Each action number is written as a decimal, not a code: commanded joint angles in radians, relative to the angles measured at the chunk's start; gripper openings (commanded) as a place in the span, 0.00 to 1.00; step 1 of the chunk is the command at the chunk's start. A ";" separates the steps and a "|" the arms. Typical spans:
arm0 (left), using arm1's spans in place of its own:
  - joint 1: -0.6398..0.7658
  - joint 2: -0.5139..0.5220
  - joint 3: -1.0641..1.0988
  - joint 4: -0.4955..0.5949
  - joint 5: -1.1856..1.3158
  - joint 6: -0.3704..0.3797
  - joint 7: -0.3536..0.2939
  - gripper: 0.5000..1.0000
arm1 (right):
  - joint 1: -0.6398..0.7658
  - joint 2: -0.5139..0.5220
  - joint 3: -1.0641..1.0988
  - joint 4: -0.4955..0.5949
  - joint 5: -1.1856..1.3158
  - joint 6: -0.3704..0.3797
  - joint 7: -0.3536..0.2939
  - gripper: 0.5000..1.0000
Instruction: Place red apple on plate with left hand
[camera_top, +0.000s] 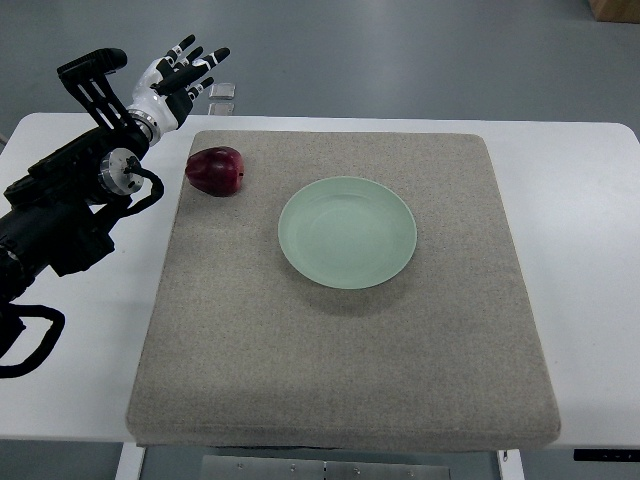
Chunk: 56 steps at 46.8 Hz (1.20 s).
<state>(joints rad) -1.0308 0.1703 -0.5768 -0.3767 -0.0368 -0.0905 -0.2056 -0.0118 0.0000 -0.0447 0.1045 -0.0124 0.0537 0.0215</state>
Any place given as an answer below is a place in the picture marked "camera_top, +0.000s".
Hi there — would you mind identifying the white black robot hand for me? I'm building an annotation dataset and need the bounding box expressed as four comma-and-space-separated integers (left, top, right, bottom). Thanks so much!
127, 34, 230, 144

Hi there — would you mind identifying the red apple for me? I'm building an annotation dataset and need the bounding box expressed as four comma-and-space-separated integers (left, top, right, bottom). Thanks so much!
185, 146, 244, 197

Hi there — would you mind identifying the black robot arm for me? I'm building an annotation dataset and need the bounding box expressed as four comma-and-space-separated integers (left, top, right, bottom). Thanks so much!
1, 48, 164, 303

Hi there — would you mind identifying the pale green plate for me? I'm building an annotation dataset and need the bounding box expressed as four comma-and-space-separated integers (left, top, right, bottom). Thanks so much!
277, 176, 418, 290

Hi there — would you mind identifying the lower floor socket cover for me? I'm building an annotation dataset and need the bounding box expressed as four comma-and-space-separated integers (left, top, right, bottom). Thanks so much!
208, 102, 235, 116

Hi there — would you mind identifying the beige fabric cushion mat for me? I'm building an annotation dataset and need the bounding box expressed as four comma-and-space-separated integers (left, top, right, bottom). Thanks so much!
126, 130, 561, 453

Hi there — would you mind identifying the white table leg left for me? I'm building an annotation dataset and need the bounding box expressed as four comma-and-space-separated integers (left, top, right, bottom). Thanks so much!
115, 443, 146, 480

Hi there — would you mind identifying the white table leg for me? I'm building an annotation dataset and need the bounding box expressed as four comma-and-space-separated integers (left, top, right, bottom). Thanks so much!
497, 449, 525, 480
115, 443, 146, 480

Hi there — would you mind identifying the cardboard box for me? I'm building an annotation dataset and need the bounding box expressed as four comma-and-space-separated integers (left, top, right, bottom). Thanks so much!
588, 0, 640, 24

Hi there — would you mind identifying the white table leg right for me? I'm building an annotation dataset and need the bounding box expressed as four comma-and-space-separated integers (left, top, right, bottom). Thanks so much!
497, 449, 525, 480

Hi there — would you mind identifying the black table control panel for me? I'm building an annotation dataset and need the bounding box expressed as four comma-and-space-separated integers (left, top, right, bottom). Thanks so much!
573, 449, 640, 463

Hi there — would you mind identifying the black sleeved cable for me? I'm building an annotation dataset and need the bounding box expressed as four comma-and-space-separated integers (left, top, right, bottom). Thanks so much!
0, 304, 67, 379

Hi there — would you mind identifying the metal base plate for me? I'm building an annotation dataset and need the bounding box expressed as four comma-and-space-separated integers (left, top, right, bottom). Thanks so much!
199, 455, 451, 480

